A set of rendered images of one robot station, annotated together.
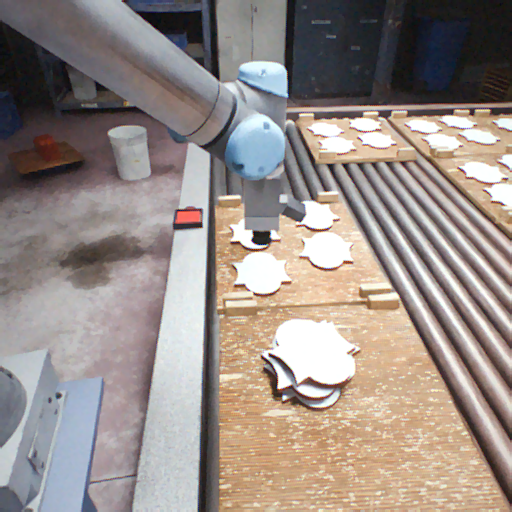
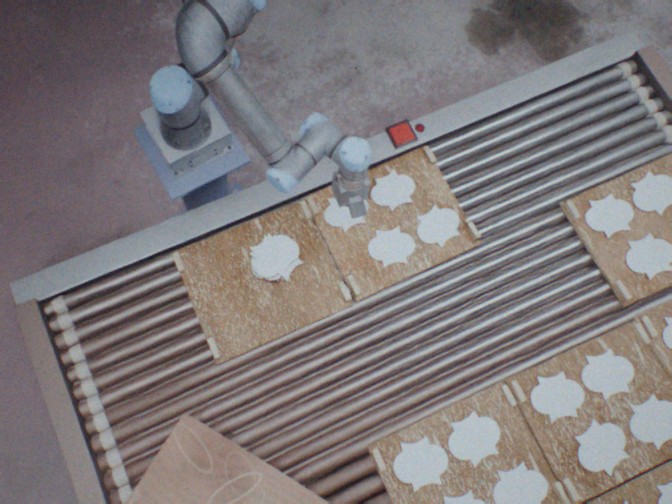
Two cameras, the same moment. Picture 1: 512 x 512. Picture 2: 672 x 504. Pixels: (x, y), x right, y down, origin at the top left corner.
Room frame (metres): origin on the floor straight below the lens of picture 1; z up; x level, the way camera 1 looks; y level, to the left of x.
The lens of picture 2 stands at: (0.26, -0.73, 2.96)
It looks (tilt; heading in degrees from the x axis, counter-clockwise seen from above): 70 degrees down; 62
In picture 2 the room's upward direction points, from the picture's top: 8 degrees clockwise
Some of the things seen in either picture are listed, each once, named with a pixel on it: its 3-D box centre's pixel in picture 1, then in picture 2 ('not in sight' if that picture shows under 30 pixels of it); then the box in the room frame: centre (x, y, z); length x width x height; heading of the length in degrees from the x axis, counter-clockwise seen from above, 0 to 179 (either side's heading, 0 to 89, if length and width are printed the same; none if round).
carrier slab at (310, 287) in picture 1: (290, 246); (391, 221); (0.78, -0.08, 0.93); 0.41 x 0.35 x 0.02; 5
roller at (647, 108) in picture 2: not in sight; (383, 222); (0.76, -0.06, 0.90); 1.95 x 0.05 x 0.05; 5
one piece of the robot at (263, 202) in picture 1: (274, 192); (352, 192); (0.66, -0.03, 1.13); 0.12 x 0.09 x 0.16; 89
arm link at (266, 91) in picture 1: (261, 102); (353, 158); (0.66, -0.01, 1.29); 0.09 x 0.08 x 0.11; 118
